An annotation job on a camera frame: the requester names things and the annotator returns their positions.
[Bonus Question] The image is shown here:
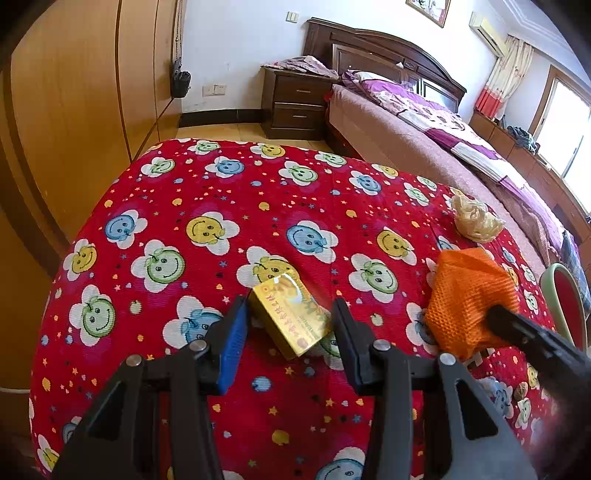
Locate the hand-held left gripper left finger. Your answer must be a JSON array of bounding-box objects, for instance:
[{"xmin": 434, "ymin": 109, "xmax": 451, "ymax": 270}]
[{"xmin": 51, "ymin": 295, "xmax": 251, "ymax": 480}]

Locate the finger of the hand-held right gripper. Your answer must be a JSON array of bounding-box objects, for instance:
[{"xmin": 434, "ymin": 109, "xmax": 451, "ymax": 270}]
[{"xmin": 487, "ymin": 302, "xmax": 591, "ymax": 385}]

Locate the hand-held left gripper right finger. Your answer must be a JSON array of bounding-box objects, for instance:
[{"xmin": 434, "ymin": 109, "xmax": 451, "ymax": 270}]
[{"xmin": 331, "ymin": 296, "xmax": 541, "ymax": 480}]

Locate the red bin with green rim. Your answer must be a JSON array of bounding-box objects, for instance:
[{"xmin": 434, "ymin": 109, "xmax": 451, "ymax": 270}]
[{"xmin": 539, "ymin": 263, "xmax": 588, "ymax": 349}]

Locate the small gold cardboard box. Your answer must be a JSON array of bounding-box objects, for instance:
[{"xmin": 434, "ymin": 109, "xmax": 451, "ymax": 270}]
[{"xmin": 248, "ymin": 272, "xmax": 334, "ymax": 361}]

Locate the orange mesh bag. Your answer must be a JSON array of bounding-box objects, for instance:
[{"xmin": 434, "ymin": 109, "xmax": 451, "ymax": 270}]
[{"xmin": 424, "ymin": 248, "xmax": 520, "ymax": 363}]

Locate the blue patterned cloth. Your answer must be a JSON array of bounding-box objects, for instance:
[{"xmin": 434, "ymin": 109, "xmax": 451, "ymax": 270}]
[{"xmin": 561, "ymin": 231, "xmax": 591, "ymax": 287}]

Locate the crumpled cream plastic bag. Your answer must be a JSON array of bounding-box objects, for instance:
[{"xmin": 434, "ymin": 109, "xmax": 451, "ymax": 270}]
[{"xmin": 450, "ymin": 194, "xmax": 506, "ymax": 243}]

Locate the red smiley-flower printed blanket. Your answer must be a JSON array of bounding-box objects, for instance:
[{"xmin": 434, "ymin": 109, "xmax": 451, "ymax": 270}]
[{"xmin": 28, "ymin": 138, "xmax": 559, "ymax": 480}]

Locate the low wooden cabinet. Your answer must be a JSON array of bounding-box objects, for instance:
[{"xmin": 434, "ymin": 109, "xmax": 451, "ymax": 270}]
[{"xmin": 470, "ymin": 111, "xmax": 591, "ymax": 232}]

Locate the blue-grey clothes pile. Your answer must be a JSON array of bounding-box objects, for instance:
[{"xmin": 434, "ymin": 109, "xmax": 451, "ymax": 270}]
[{"xmin": 505, "ymin": 124, "xmax": 541, "ymax": 155}]

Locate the window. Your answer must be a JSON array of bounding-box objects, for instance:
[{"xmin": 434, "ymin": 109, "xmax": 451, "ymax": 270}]
[{"xmin": 529, "ymin": 65, "xmax": 591, "ymax": 213}]

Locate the purple patterned quilt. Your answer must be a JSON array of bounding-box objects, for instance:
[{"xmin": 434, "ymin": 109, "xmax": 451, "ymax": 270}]
[{"xmin": 342, "ymin": 69, "xmax": 568, "ymax": 241}]

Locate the bed with pink cover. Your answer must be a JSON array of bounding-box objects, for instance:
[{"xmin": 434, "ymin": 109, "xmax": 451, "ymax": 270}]
[{"xmin": 325, "ymin": 69, "xmax": 591, "ymax": 287}]

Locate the dark wooden nightstand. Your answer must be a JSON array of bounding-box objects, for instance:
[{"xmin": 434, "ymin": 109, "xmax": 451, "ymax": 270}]
[{"xmin": 261, "ymin": 66, "xmax": 340, "ymax": 141}]

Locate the floral curtain with red hem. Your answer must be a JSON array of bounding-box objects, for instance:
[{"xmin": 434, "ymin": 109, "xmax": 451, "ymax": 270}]
[{"xmin": 475, "ymin": 34, "xmax": 536, "ymax": 121}]

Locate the black hanging bag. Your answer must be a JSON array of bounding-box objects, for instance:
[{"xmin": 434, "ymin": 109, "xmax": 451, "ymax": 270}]
[{"xmin": 171, "ymin": 60, "xmax": 192, "ymax": 99}]

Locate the pink patterned cloth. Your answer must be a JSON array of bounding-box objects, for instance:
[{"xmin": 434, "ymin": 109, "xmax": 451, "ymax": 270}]
[{"xmin": 263, "ymin": 55, "xmax": 340, "ymax": 79}]

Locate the wooden wardrobe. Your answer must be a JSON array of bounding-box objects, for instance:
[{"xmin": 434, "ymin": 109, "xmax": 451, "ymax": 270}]
[{"xmin": 0, "ymin": 0, "xmax": 185, "ymax": 416}]

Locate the dark wooden headboard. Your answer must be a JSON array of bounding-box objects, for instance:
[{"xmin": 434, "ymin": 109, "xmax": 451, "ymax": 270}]
[{"xmin": 304, "ymin": 17, "xmax": 467, "ymax": 114}]

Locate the wall air conditioner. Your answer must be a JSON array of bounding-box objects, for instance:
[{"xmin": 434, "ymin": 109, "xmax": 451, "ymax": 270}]
[{"xmin": 468, "ymin": 10, "xmax": 509, "ymax": 58}]

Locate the framed wall picture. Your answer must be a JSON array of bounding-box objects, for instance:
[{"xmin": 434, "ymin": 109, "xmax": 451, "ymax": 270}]
[{"xmin": 405, "ymin": 0, "xmax": 451, "ymax": 28}]

